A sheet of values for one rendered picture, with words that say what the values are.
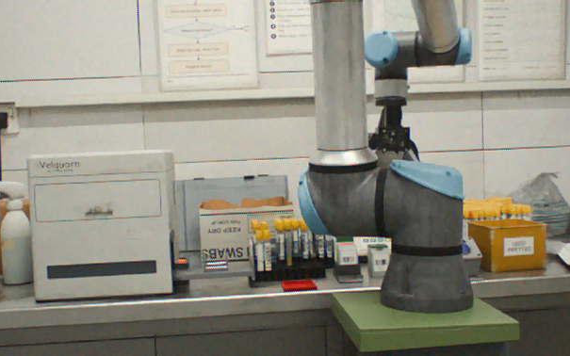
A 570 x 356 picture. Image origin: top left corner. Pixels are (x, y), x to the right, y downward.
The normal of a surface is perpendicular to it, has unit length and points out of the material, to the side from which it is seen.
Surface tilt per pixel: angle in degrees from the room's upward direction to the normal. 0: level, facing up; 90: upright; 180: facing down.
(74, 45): 90
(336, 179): 98
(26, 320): 90
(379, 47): 89
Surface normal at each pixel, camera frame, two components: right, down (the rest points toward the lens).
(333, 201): -0.39, 0.17
